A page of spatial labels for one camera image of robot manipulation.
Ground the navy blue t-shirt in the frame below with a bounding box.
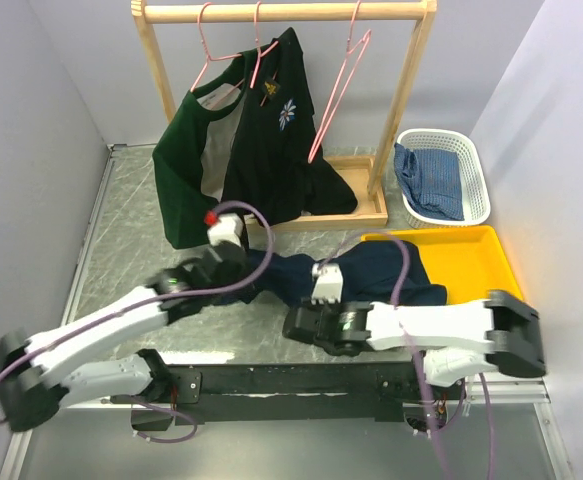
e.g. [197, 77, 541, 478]
[219, 241, 447, 307]

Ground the pink wire hanger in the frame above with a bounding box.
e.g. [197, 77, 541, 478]
[308, 1, 372, 164]

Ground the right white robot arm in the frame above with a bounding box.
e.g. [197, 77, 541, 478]
[282, 290, 547, 399]

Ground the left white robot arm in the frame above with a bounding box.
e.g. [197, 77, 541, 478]
[0, 240, 254, 433]

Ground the black t-shirt with flower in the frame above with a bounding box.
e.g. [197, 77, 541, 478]
[222, 27, 358, 225]

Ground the dark green t-shirt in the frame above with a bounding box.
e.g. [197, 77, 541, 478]
[152, 50, 256, 250]

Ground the pink hanger with green shirt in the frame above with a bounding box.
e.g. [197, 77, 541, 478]
[188, 1, 245, 111]

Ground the pink hanger with black shirt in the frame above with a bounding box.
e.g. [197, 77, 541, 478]
[249, 1, 278, 89]

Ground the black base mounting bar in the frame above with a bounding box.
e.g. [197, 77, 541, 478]
[109, 360, 467, 434]

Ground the yellow plastic tray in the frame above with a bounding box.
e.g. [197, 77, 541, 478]
[360, 224, 526, 305]

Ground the wooden clothes rack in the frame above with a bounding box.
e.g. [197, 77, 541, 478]
[131, 1, 437, 232]

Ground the blue patterned cloth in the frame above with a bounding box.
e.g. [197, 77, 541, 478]
[394, 143, 464, 221]

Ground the white plastic laundry basket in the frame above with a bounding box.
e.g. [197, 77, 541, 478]
[395, 128, 491, 229]

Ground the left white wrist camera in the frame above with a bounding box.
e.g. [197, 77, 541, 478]
[205, 211, 244, 247]

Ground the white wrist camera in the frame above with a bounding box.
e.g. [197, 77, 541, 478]
[310, 263, 344, 304]
[205, 211, 244, 247]

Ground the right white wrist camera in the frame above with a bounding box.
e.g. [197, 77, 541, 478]
[310, 263, 344, 304]

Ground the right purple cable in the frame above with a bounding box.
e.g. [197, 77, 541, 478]
[320, 233, 495, 480]

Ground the aluminium rail frame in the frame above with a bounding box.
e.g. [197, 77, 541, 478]
[2, 146, 556, 479]

